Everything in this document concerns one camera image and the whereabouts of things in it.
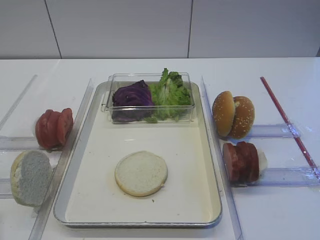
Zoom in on green lettuce leaves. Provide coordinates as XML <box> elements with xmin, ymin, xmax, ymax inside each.
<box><xmin>144</xmin><ymin>68</ymin><xmax>192</xmax><ymax>123</ymax></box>

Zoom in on left sesame bun top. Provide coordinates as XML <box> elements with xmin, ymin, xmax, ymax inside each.
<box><xmin>212</xmin><ymin>91</ymin><xmax>236</xmax><ymax>137</ymax></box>

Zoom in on clear lower right crossbar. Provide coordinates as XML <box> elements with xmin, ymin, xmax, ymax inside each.
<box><xmin>231</xmin><ymin>167</ymin><xmax>320</xmax><ymax>188</ymax></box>

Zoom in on clear lower left crossbar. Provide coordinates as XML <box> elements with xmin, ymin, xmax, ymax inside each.
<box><xmin>0</xmin><ymin>178</ymin><xmax>13</xmax><ymax>199</ymax></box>

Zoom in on clear upper left crossbar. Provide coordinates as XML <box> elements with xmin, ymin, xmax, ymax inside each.
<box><xmin>0</xmin><ymin>136</ymin><xmax>42</xmax><ymax>152</ymax></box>

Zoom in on right red meat patty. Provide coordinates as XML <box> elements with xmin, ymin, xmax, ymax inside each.
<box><xmin>247</xmin><ymin>142</ymin><xmax>260</xmax><ymax>182</ymax></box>

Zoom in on clear rail right of tray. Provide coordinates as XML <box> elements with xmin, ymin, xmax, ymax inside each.
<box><xmin>200</xmin><ymin>76</ymin><xmax>244</xmax><ymax>240</ymax></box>

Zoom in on clear rail left of tray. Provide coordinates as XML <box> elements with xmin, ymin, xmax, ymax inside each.
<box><xmin>29</xmin><ymin>80</ymin><xmax>94</xmax><ymax>240</ymax></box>

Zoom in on clear rail of tray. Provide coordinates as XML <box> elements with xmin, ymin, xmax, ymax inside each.
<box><xmin>200</xmin><ymin>76</ymin><xmax>244</xmax><ymax>240</ymax></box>
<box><xmin>29</xmin><ymin>80</ymin><xmax>94</xmax><ymax>240</ymax></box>

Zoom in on bun bottom slice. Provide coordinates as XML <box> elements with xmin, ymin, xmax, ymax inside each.
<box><xmin>114</xmin><ymin>150</ymin><xmax>168</xmax><ymax>197</ymax></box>

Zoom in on red meat patty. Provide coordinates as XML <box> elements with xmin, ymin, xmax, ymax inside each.
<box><xmin>235</xmin><ymin>141</ymin><xmax>251</xmax><ymax>182</ymax></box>
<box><xmin>222</xmin><ymin>143</ymin><xmax>240</xmax><ymax>182</ymax></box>
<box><xmin>247</xmin><ymin>142</ymin><xmax>260</xmax><ymax>182</ymax></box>

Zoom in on white cheese slice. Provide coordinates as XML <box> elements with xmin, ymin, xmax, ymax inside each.
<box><xmin>257</xmin><ymin>148</ymin><xmax>268</xmax><ymax>178</ymax></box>

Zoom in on right sesame bun top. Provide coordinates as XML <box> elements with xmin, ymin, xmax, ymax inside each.
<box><xmin>228</xmin><ymin>96</ymin><xmax>255</xmax><ymax>139</ymax></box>

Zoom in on clear crossbar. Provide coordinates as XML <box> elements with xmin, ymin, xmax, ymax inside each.
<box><xmin>246</xmin><ymin>123</ymin><xmax>302</xmax><ymax>138</ymax></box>
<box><xmin>231</xmin><ymin>167</ymin><xmax>320</xmax><ymax>188</ymax></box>
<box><xmin>0</xmin><ymin>136</ymin><xmax>42</xmax><ymax>152</ymax></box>
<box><xmin>0</xmin><ymin>178</ymin><xmax>13</xmax><ymax>199</ymax></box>

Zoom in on middle tomato slice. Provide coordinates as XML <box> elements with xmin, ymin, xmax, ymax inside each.
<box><xmin>44</xmin><ymin>111</ymin><xmax>61</xmax><ymax>149</ymax></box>

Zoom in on clear upper right crossbar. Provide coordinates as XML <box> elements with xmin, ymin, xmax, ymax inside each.
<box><xmin>246</xmin><ymin>123</ymin><xmax>302</xmax><ymax>138</ymax></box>

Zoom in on purple cabbage piece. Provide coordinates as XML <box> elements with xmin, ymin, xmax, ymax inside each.
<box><xmin>112</xmin><ymin>80</ymin><xmax>154</xmax><ymax>122</ymax></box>

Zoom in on red plastic rail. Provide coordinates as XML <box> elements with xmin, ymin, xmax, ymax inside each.
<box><xmin>260</xmin><ymin>76</ymin><xmax>320</xmax><ymax>181</ymax></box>

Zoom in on metal baking tray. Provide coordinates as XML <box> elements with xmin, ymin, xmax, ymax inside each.
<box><xmin>53</xmin><ymin>83</ymin><xmax>222</xmax><ymax>228</ymax></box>

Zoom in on middle red meat patty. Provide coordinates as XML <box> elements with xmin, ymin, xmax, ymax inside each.
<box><xmin>235</xmin><ymin>141</ymin><xmax>251</xmax><ymax>182</ymax></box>

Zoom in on clear far left rail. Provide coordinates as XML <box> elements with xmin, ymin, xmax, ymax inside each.
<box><xmin>0</xmin><ymin>74</ymin><xmax>38</xmax><ymax>130</ymax></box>

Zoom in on sesame bun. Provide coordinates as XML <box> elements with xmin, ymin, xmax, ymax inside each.
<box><xmin>212</xmin><ymin>91</ymin><xmax>236</xmax><ymax>137</ymax></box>
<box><xmin>228</xmin><ymin>96</ymin><xmax>255</xmax><ymax>139</ymax></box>

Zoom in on pale rear bun bottom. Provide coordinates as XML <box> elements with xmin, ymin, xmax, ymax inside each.
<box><xmin>10</xmin><ymin>150</ymin><xmax>53</xmax><ymax>208</ymax></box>

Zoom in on clear plastic container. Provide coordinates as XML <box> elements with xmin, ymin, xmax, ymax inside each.
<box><xmin>102</xmin><ymin>68</ymin><xmax>195</xmax><ymax>124</ymax></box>

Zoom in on left red meat patty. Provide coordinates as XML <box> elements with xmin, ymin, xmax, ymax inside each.
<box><xmin>222</xmin><ymin>143</ymin><xmax>240</xmax><ymax>182</ymax></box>

